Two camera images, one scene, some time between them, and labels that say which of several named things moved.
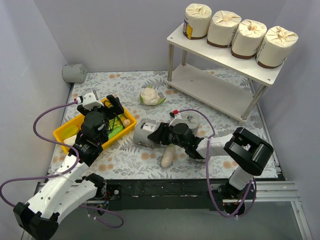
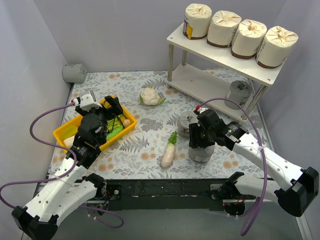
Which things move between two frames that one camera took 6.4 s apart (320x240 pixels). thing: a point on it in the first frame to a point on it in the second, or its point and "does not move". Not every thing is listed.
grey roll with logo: (192, 119) does not move
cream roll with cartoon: (248, 38) does not move
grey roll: (141, 130) to (239, 92)
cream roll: (276, 47) does not move
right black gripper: (160, 133) to (197, 135)
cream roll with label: (222, 28) does not move
